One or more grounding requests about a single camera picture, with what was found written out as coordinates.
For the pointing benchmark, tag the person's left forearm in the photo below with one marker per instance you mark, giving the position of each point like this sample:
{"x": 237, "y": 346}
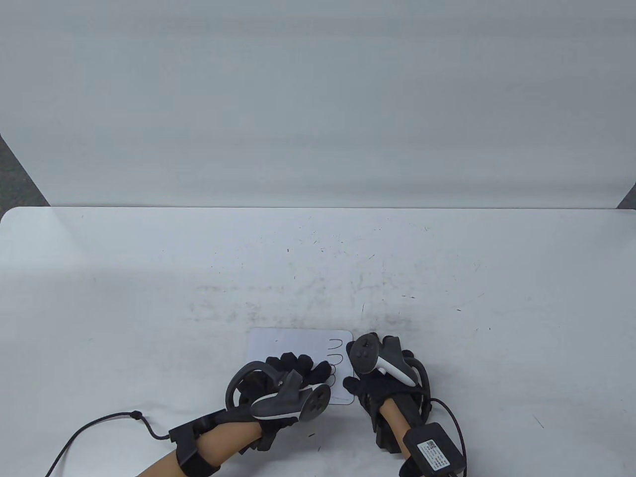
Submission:
{"x": 223, "y": 444}

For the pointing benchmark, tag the person's left hand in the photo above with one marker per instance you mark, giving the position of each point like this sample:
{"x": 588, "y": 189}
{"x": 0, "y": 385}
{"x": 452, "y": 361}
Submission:
{"x": 303, "y": 370}

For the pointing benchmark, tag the person's right forearm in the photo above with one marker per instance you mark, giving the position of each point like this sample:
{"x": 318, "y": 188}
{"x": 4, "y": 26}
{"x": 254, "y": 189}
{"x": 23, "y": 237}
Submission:
{"x": 395, "y": 415}

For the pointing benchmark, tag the white backdrop panel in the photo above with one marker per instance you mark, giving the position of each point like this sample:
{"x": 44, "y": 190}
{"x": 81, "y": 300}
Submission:
{"x": 318, "y": 99}

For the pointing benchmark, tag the person's right hand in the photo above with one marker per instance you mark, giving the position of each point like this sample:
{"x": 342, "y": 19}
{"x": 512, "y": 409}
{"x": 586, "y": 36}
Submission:
{"x": 377, "y": 392}

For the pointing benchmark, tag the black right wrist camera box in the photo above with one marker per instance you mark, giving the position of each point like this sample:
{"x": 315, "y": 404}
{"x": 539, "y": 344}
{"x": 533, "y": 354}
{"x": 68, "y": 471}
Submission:
{"x": 432, "y": 449}

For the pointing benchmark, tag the small white whiteboard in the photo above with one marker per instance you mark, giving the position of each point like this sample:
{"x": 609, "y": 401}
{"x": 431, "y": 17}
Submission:
{"x": 288, "y": 340}

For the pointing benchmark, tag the grey white right hand controller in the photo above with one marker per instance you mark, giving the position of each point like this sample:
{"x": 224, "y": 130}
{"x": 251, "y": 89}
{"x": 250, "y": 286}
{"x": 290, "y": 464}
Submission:
{"x": 392, "y": 365}

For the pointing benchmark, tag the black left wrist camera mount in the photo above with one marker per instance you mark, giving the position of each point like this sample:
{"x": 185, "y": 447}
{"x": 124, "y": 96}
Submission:
{"x": 191, "y": 447}

